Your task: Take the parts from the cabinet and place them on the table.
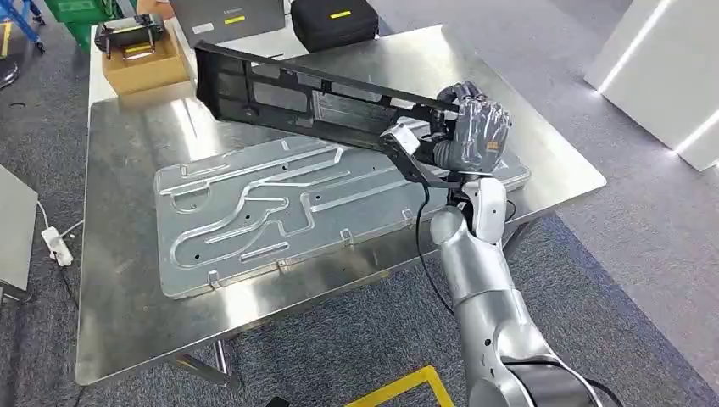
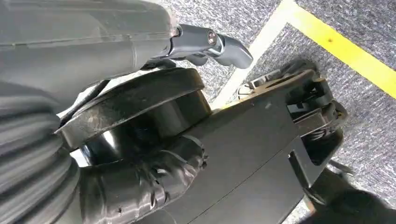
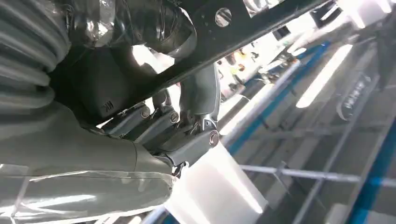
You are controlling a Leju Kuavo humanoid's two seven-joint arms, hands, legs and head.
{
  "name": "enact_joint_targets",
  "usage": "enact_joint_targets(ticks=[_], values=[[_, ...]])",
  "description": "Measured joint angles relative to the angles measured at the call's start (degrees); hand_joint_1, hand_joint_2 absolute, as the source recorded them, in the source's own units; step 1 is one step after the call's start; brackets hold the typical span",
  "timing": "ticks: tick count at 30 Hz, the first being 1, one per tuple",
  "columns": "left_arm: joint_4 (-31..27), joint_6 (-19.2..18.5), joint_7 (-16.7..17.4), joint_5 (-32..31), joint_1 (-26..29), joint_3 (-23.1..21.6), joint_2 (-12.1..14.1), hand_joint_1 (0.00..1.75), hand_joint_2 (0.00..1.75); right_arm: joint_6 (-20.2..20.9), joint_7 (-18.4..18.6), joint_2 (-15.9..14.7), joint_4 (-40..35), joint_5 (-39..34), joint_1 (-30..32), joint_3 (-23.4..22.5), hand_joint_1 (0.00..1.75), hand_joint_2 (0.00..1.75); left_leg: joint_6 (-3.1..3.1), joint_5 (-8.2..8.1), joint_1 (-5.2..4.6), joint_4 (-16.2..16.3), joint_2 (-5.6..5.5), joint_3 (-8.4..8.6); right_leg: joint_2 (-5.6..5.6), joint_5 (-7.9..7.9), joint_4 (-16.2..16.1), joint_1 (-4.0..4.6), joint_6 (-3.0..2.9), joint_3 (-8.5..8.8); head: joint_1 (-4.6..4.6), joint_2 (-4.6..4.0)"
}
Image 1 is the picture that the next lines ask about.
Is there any blue trolley frame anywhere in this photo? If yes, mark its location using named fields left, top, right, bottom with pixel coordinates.
left=0, top=0, right=47, bottom=55

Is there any green crate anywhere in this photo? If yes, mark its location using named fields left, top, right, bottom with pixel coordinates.
left=44, top=0, right=139, bottom=53

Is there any black handheld controller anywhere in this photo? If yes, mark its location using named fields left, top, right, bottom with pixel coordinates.
left=93, top=13, right=167, bottom=61

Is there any yellow floor tape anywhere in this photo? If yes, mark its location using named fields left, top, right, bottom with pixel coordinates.
left=343, top=365, right=457, bottom=407

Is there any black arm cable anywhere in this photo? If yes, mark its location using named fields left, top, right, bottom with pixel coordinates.
left=415, top=184, right=457, bottom=317

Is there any steel table leg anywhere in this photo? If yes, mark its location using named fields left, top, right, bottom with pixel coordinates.
left=167, top=339, right=243, bottom=390

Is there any black case with yellow label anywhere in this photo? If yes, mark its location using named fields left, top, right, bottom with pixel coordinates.
left=290, top=0, right=381, bottom=54

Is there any white cable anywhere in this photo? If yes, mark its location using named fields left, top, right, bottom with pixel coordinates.
left=36, top=199, right=86, bottom=262

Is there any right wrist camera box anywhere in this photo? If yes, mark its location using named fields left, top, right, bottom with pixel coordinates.
left=378, top=122, right=463, bottom=190

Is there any long black plastic frame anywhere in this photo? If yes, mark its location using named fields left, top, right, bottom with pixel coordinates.
left=193, top=40, right=468, bottom=153

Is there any stamped metal plate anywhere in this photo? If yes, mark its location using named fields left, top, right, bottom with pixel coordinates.
left=153, top=133, right=532, bottom=300

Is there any grey laptop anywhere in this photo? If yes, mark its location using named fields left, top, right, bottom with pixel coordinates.
left=168, top=0, right=287, bottom=49

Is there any white power adapter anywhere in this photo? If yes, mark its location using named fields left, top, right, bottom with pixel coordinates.
left=40, top=226, right=75, bottom=268

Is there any grey cabinet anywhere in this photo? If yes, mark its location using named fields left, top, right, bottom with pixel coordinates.
left=0, top=164, right=40, bottom=294

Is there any cardboard box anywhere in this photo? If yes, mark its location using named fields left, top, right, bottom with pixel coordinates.
left=101, top=20, right=192, bottom=98

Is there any white panel with light strips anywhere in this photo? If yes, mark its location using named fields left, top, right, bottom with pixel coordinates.
left=582, top=0, right=719, bottom=173

